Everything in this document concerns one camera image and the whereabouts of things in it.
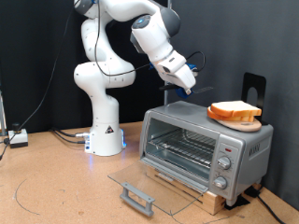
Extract silver oven knob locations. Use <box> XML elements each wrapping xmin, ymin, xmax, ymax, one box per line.
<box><xmin>217</xmin><ymin>155</ymin><xmax>233</xmax><ymax>171</ymax></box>
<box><xmin>212</xmin><ymin>175</ymin><xmax>229</xmax><ymax>190</ymax></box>

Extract wire oven rack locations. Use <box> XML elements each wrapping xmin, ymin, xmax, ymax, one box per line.
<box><xmin>148</xmin><ymin>128</ymin><xmax>218</xmax><ymax>169</ymax></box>

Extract metal frame post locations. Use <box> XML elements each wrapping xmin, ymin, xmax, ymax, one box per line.
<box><xmin>0</xmin><ymin>90</ymin><xmax>7</xmax><ymax>137</ymax></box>

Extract round wooden board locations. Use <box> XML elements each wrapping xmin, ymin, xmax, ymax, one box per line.
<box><xmin>214</xmin><ymin>116</ymin><xmax>263</xmax><ymax>133</ymax></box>

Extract white bread slice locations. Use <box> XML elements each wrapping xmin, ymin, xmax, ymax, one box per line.
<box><xmin>206</xmin><ymin>106</ymin><xmax>256</xmax><ymax>123</ymax></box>
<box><xmin>210</xmin><ymin>100</ymin><xmax>263</xmax><ymax>119</ymax></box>

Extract vertical metal pole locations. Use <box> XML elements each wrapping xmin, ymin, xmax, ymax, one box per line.
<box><xmin>164</xmin><ymin>0</ymin><xmax>174</xmax><ymax>106</ymax></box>

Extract silver toaster oven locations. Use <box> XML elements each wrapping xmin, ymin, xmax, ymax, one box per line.
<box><xmin>138</xmin><ymin>100</ymin><xmax>275</xmax><ymax>207</ymax></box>

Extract long black hanging cable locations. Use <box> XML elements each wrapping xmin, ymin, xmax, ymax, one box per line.
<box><xmin>0</xmin><ymin>0</ymin><xmax>78</xmax><ymax>162</ymax></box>

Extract robot base cables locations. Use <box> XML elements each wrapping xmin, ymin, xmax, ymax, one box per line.
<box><xmin>50</xmin><ymin>126</ymin><xmax>92</xmax><ymax>146</ymax></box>

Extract slotted wooden block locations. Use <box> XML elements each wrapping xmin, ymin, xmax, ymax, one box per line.
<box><xmin>145</xmin><ymin>164</ymin><xmax>227</xmax><ymax>217</ymax></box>

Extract glass oven door with handle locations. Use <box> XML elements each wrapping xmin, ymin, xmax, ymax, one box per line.
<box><xmin>107</xmin><ymin>155</ymin><xmax>210</xmax><ymax>217</ymax></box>

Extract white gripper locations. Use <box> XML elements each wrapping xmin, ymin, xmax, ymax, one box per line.
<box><xmin>152</xmin><ymin>49</ymin><xmax>197</xmax><ymax>96</ymax></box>

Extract black metal bookend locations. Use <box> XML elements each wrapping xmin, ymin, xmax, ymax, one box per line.
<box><xmin>241</xmin><ymin>72</ymin><xmax>269</xmax><ymax>126</ymax></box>

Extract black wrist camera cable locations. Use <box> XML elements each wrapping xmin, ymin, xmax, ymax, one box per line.
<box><xmin>93</xmin><ymin>0</ymin><xmax>207</xmax><ymax>77</ymax></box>

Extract black oven power cord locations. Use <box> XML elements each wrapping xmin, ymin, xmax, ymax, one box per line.
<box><xmin>246</xmin><ymin>186</ymin><xmax>286</xmax><ymax>224</ymax></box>

